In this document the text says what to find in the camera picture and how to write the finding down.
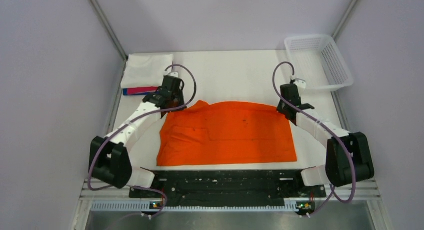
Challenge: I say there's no orange t-shirt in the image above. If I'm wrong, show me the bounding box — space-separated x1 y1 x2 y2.
156 101 298 167

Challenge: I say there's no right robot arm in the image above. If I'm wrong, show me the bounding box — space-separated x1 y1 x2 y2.
277 83 375 196

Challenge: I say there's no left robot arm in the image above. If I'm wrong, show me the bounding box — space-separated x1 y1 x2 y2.
88 75 186 197

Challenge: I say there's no folded magenta t-shirt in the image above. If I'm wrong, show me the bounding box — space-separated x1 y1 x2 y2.
124 86 158 95

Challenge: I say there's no folded white t-shirt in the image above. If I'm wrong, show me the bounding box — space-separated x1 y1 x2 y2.
120 53 174 89

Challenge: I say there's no white plastic basket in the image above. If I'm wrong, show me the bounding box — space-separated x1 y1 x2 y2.
284 34 354 93

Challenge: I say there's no folded blue t-shirt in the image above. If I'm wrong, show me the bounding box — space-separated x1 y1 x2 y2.
123 88 147 96

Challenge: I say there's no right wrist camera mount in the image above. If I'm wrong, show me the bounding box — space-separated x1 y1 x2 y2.
290 78 307 90

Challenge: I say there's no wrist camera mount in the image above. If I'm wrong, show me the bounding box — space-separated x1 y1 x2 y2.
164 70 180 78
290 78 307 90

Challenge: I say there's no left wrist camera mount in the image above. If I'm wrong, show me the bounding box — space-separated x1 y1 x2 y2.
164 70 180 78

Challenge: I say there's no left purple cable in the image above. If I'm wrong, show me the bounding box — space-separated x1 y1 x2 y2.
87 63 198 219

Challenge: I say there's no purple cable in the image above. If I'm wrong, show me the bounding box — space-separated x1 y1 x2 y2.
272 61 358 218
87 63 198 219

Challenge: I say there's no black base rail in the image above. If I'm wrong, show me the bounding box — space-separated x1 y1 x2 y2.
129 170 327 207

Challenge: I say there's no left aluminium frame post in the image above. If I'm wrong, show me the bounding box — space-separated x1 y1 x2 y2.
88 0 128 60

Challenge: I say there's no aluminium frame post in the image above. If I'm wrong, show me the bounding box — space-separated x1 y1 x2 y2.
88 0 128 60
332 0 361 41

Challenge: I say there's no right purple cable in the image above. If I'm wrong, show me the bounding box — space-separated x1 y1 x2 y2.
272 61 358 218

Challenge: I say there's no right aluminium frame post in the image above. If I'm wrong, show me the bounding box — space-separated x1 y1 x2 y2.
332 0 361 41

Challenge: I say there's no white cable duct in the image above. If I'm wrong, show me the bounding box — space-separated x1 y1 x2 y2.
91 200 313 213

